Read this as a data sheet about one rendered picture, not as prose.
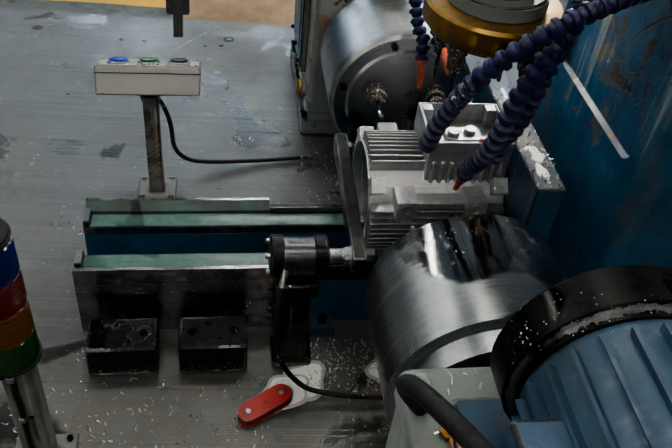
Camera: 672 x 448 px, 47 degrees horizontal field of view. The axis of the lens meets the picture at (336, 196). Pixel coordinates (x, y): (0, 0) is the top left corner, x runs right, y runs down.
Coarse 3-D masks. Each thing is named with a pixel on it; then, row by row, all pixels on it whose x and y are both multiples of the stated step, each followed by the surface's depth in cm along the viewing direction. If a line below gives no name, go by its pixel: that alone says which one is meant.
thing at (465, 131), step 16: (416, 112) 114; (432, 112) 112; (464, 112) 114; (480, 112) 115; (496, 112) 113; (416, 128) 114; (448, 128) 111; (464, 128) 111; (480, 128) 114; (448, 144) 106; (464, 144) 106; (512, 144) 107; (432, 160) 107; (448, 160) 108; (432, 176) 109; (448, 176) 109; (480, 176) 110; (496, 176) 111
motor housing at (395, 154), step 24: (360, 144) 118; (384, 144) 111; (408, 144) 111; (360, 168) 123; (384, 168) 109; (408, 168) 110; (360, 192) 124; (432, 192) 110; (456, 192) 110; (384, 216) 108; (432, 216) 109; (384, 240) 111
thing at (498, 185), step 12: (360, 132) 116; (372, 180) 107; (384, 180) 107; (492, 180) 110; (504, 180) 109; (372, 192) 107; (384, 192) 107; (492, 192) 110; (504, 192) 109; (372, 252) 115
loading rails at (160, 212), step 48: (96, 240) 121; (144, 240) 122; (192, 240) 123; (240, 240) 124; (336, 240) 127; (96, 288) 112; (144, 288) 114; (192, 288) 115; (240, 288) 116; (336, 288) 119
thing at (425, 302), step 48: (432, 240) 90; (480, 240) 88; (528, 240) 91; (384, 288) 91; (432, 288) 85; (480, 288) 83; (528, 288) 83; (384, 336) 88; (432, 336) 81; (480, 336) 80; (384, 384) 86
